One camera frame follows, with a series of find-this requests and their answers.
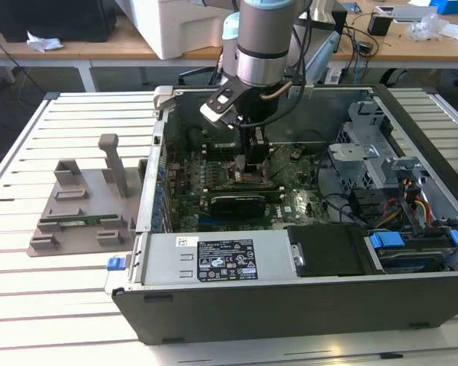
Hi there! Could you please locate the metal CPU socket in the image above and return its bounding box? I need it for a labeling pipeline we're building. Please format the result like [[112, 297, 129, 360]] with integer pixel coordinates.
[[223, 159, 272, 185]]

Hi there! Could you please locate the white power strip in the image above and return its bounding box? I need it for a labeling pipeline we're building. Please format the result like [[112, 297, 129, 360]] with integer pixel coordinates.
[[327, 63, 344, 84]]

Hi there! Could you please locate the black graphics card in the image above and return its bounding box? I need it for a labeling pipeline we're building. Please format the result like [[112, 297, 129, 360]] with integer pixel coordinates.
[[209, 194, 267, 221]]

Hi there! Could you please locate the silver metal drive cage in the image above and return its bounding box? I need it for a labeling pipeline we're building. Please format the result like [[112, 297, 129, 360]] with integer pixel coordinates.
[[326, 99, 434, 214]]

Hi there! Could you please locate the green motherboard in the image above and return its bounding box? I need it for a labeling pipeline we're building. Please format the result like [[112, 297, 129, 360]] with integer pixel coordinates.
[[163, 143, 331, 233]]

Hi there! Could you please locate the large white box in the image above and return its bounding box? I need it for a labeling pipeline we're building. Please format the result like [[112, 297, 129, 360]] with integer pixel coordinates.
[[131, 0, 230, 61]]

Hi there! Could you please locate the black chair base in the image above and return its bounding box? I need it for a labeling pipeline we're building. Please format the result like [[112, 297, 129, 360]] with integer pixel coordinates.
[[379, 67, 409, 87]]

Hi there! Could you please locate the small black box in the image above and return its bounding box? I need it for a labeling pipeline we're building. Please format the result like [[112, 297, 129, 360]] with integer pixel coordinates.
[[367, 11, 393, 37]]

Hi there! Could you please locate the black plastic shroud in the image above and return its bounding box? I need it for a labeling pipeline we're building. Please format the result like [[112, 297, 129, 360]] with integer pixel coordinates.
[[284, 223, 386, 278]]

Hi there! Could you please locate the wooden desk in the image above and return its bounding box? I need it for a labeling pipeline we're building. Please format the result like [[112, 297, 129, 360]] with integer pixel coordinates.
[[0, 14, 224, 92], [330, 0, 458, 70]]

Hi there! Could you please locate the silver power supply with label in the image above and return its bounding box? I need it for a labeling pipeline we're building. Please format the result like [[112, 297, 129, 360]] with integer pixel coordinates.
[[139, 230, 297, 287]]

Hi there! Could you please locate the white flat device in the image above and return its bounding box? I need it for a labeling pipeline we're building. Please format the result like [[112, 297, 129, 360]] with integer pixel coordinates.
[[391, 4, 440, 23]]

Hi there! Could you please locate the hard disk in blue carrier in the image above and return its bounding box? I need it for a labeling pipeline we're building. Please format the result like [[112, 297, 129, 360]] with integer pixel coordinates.
[[366, 230, 458, 274]]

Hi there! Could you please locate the clear plastic bag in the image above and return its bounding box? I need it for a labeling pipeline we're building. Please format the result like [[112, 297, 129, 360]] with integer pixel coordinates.
[[409, 13, 458, 42]]

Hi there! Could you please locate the grey-brown parts rack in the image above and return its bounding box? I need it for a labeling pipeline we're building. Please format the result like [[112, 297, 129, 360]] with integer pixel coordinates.
[[25, 133, 150, 258]]

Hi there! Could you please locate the green RAM stick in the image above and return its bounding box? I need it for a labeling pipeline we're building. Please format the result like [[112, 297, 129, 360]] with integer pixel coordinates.
[[59, 215, 119, 226]]

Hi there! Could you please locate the black and silver PC case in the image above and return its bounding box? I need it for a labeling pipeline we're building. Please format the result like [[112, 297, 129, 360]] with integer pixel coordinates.
[[104, 83, 458, 346]]

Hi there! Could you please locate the blue cardboard box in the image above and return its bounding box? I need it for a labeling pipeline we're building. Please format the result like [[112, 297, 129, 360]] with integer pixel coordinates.
[[429, 0, 458, 15]]

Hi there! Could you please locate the black computer tower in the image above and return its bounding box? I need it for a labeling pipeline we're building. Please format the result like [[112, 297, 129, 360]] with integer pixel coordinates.
[[0, 0, 118, 43]]

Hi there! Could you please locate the crumpled white paper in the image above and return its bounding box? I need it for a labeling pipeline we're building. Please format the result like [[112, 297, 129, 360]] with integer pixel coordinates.
[[25, 30, 65, 53]]

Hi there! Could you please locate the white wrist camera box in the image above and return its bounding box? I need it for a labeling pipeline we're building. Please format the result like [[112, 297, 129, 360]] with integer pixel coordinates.
[[199, 78, 249, 125]]

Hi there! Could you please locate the thick black cable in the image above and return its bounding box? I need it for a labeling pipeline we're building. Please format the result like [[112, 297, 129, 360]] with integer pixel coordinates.
[[313, 150, 369, 226]]

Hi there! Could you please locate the orange wire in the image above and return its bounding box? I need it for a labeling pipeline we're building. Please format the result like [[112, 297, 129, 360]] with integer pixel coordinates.
[[381, 197, 402, 226]]

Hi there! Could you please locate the red power wire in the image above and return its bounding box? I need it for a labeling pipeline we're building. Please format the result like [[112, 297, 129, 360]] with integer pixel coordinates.
[[411, 194, 431, 214]]

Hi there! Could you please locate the yellow power wire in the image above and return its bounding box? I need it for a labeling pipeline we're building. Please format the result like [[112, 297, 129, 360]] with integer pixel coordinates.
[[403, 178, 433, 226]]

